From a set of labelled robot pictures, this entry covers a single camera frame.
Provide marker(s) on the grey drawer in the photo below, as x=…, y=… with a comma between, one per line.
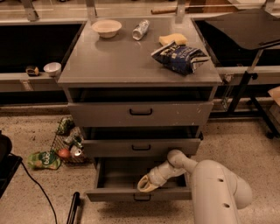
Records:
x=139, y=147
x=137, y=114
x=117, y=179

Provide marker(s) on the yellow sponge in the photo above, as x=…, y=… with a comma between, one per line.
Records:
x=178, y=38

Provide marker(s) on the green white packet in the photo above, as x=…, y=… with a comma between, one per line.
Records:
x=74, y=138

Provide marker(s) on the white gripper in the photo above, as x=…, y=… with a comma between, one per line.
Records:
x=157, y=177

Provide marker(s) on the red apple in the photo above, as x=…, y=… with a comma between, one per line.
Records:
x=64, y=153

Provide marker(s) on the beige paper bowl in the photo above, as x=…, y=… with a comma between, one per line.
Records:
x=107, y=28

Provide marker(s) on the black box left edge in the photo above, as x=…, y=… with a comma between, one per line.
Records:
x=9, y=163

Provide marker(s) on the black stand table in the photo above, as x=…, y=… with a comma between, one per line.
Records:
x=244, y=48

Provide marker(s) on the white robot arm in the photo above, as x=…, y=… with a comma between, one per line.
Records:
x=217, y=192

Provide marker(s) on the wooden stick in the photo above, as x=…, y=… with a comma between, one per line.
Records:
x=167, y=11

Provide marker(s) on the green chip bag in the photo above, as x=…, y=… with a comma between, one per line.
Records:
x=65, y=125

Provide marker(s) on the grey bottom drawer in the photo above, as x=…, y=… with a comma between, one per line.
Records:
x=117, y=179

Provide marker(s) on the black wire basket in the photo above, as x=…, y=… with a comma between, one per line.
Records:
x=58, y=144

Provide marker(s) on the grey drawer cabinet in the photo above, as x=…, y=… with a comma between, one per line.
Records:
x=121, y=69

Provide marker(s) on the small tape measure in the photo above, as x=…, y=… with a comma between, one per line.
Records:
x=32, y=71

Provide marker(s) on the grey top drawer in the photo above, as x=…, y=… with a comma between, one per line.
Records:
x=137, y=114

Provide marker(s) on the grey middle drawer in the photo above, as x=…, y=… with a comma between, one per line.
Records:
x=139, y=147

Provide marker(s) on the green snack pouch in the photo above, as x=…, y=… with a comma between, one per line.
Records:
x=44, y=160

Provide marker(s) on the blue chip bag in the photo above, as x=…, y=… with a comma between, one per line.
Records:
x=181, y=59

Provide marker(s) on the crushed silver can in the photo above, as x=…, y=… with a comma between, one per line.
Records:
x=76, y=152

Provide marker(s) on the black pole on floor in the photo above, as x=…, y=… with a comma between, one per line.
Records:
x=76, y=200

